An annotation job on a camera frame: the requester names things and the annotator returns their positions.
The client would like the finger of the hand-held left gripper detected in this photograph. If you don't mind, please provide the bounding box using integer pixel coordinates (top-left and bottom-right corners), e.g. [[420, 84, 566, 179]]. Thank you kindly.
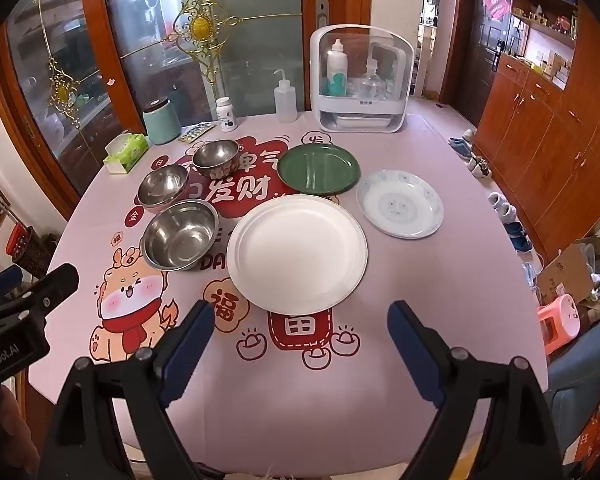
[[0, 265, 24, 307], [0, 263, 80, 326]]

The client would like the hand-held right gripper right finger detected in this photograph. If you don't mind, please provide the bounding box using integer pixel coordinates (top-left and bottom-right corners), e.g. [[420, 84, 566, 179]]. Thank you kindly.
[[386, 300, 563, 480]]

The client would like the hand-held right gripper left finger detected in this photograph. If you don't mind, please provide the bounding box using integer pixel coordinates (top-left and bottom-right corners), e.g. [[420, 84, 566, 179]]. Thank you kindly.
[[39, 300, 216, 480]]

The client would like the large steel bowl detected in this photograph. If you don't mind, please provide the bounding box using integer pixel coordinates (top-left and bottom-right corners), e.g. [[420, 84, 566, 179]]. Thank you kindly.
[[141, 199, 220, 272]]

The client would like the large white plate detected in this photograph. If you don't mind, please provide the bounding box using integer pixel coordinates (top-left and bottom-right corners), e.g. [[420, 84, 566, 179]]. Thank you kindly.
[[226, 196, 369, 317]]

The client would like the white blue floral plate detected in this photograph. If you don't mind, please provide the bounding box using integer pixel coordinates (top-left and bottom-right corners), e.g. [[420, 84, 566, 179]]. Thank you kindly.
[[356, 170, 444, 239]]

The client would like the pink steel bowl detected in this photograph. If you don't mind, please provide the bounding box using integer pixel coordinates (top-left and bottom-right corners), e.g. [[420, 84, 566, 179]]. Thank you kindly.
[[137, 165, 191, 212]]

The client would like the patterned steel bowl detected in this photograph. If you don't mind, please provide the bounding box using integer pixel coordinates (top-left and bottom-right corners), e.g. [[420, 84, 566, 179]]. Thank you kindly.
[[193, 139, 241, 179]]

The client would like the green plate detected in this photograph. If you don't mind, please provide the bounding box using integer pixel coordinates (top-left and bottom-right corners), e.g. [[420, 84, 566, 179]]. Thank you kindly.
[[277, 143, 362, 196]]

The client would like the red basket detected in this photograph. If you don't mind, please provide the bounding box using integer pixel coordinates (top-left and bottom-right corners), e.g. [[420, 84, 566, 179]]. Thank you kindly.
[[5, 224, 33, 261]]

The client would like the printed pink tablecloth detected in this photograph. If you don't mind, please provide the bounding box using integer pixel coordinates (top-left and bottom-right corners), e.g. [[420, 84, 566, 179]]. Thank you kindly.
[[27, 110, 551, 480]]

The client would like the pink plastic stool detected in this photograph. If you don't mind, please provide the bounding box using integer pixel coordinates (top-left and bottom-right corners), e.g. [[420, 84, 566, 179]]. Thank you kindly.
[[537, 294, 581, 356]]

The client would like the green tissue pack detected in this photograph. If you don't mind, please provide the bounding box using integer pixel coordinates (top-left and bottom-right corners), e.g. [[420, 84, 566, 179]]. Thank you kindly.
[[103, 131, 150, 175]]

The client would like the blue chair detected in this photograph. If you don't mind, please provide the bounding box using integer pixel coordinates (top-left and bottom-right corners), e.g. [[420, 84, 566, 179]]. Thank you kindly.
[[545, 305, 600, 480]]

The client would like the row of shoes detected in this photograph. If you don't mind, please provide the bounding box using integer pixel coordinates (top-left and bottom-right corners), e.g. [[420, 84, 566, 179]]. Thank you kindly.
[[447, 127, 536, 256]]

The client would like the cardboard box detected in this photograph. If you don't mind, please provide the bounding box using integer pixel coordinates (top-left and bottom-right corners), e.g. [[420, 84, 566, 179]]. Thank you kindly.
[[536, 236, 600, 311]]

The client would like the glass cabinet door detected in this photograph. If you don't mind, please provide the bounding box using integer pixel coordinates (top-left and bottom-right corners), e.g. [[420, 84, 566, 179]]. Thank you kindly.
[[0, 0, 141, 206]]

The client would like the small gold door ornament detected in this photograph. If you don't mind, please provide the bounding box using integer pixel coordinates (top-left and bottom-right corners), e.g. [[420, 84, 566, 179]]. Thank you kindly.
[[47, 57, 82, 126]]

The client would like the mint green canister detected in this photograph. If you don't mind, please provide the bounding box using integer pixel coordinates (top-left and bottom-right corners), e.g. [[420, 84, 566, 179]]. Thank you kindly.
[[142, 97, 182, 147]]

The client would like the patterned coaster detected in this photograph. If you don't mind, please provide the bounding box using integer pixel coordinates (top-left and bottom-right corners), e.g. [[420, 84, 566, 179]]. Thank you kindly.
[[178, 121, 216, 144]]

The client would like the white pill bottle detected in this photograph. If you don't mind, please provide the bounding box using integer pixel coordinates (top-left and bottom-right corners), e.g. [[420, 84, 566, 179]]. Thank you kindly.
[[215, 96, 237, 132]]

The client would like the clear squeeze bottle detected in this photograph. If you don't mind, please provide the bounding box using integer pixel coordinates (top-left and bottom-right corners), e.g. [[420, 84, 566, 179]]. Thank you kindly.
[[272, 69, 298, 124]]

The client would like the clear glass bottle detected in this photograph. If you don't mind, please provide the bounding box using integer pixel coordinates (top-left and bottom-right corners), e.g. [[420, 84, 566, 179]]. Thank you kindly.
[[358, 59, 383, 100]]

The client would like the white teal bottle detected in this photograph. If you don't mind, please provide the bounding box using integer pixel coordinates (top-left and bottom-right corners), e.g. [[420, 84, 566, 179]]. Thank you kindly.
[[325, 39, 350, 98]]

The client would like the white storage box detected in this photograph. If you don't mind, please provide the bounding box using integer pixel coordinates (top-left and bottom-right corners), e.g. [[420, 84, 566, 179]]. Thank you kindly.
[[309, 25, 415, 134]]

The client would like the frosted glass door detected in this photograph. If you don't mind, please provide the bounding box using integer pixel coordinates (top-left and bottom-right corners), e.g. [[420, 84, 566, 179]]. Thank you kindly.
[[80, 0, 373, 128]]

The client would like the dark entrance door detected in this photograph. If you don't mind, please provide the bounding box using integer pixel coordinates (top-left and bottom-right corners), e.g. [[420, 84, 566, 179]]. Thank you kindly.
[[467, 0, 513, 116]]

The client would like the large gold door ornament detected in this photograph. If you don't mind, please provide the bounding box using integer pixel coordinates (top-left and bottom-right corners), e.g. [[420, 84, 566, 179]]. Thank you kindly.
[[167, 0, 241, 83]]

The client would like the wooden wall cabinet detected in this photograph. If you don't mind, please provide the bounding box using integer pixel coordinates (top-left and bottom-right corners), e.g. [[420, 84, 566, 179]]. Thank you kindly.
[[472, 0, 600, 271]]

